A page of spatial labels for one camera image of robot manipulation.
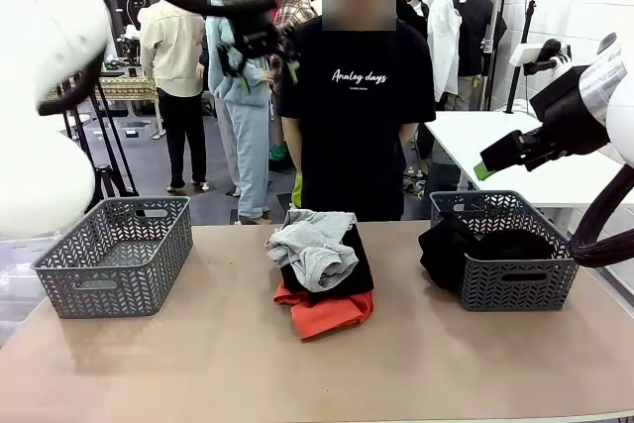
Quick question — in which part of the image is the mannequin in blue fleece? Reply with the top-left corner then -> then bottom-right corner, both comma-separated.
205,0 -> 273,225

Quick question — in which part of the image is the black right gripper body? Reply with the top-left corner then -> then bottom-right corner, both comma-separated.
478,129 -> 546,171

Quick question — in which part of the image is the grey t-shirt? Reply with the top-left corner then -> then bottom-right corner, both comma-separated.
264,208 -> 360,293

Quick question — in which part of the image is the mannequin in dark jacket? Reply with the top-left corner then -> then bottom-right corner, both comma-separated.
395,0 -> 430,48

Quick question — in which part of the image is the person in black t-shirt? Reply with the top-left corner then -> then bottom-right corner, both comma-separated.
275,0 -> 438,223

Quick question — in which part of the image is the person's right forearm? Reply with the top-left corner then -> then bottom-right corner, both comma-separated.
282,117 -> 304,196

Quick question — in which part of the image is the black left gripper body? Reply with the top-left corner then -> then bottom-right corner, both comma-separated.
232,6 -> 293,62

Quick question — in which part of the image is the mannequin in white shirt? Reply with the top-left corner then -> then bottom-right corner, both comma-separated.
426,0 -> 466,103

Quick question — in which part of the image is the mannequin in black shirt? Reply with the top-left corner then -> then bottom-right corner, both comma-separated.
452,0 -> 509,92

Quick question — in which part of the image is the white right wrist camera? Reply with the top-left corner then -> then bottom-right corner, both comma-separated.
508,39 -> 572,76

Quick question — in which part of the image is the orange garment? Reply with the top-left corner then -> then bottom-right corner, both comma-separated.
272,283 -> 374,341

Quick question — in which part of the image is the person's left forearm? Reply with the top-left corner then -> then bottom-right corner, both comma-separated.
398,121 -> 420,152

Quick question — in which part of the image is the black light stand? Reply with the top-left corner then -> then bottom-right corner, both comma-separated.
503,0 -> 539,115

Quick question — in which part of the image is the grey plastic woven-pattern basket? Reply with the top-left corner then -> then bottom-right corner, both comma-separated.
32,196 -> 194,319
429,189 -> 580,313

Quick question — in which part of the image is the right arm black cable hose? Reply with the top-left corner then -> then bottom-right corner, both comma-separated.
568,162 -> 634,269

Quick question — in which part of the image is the mannequin in cream jacket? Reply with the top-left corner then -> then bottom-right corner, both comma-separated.
137,0 -> 208,192

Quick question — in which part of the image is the black garment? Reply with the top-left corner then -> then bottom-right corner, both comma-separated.
280,222 -> 375,304
418,214 -> 559,294

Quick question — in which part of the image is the table with patterned cloth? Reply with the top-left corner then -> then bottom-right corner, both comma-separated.
96,73 -> 159,104

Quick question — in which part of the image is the black camera tripod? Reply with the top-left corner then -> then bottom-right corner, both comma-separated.
57,79 -> 141,200

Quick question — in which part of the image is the large white table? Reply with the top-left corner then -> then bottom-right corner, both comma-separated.
424,109 -> 634,210

